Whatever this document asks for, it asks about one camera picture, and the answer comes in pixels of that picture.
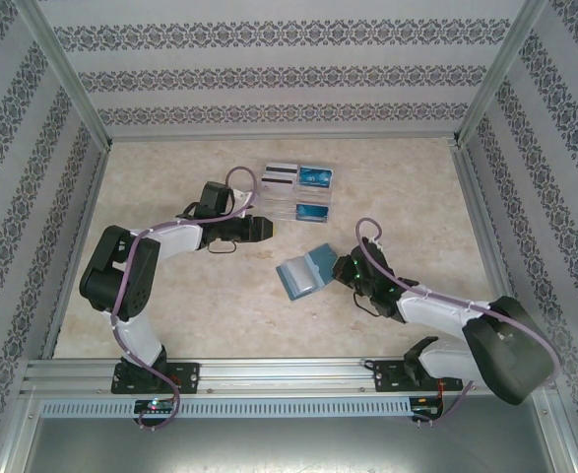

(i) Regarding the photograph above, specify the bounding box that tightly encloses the aluminium frame post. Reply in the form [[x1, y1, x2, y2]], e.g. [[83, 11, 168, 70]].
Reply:
[[451, 0, 551, 148], [0, 386, 41, 473], [532, 388, 578, 473], [20, 0, 113, 149]]

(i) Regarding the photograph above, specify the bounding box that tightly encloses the slotted grey cable duct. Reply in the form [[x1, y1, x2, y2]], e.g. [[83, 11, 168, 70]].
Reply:
[[39, 397, 414, 421]]

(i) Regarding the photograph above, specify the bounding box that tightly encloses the clear acrylic card stand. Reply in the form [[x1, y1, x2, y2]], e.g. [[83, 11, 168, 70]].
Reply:
[[257, 160, 338, 227]]

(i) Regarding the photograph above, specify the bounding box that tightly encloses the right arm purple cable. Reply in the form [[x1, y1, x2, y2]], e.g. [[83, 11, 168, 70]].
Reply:
[[355, 217, 561, 428]]

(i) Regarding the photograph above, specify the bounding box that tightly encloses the blue leather card holder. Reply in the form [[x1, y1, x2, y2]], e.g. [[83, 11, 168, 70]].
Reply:
[[274, 241, 342, 303]]

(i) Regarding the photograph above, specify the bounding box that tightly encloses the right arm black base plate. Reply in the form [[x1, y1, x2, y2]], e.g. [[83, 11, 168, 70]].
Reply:
[[373, 359, 466, 394]]

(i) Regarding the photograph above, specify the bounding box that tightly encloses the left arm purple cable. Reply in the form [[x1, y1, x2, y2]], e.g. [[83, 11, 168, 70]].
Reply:
[[110, 166, 263, 434]]

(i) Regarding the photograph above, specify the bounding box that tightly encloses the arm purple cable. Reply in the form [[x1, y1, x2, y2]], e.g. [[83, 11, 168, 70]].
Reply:
[[355, 217, 561, 428], [110, 166, 263, 434]]

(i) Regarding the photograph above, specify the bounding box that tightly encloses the left gripper black cable loop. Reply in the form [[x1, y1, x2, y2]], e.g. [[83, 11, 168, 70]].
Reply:
[[206, 237, 239, 256]]

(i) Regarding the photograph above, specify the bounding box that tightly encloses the aluminium frame rail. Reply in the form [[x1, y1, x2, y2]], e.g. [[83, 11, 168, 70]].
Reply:
[[106, 137, 461, 146]]

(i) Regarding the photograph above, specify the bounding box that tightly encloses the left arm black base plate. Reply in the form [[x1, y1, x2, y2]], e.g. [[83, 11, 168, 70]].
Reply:
[[112, 362, 203, 396]]

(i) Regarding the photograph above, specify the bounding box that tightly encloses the grey metal panel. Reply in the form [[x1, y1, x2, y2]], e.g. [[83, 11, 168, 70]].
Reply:
[[22, 418, 578, 473]]

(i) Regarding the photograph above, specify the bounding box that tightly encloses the blue credit card stack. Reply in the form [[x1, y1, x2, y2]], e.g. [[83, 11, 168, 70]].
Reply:
[[297, 165, 336, 187], [292, 202, 331, 224]]

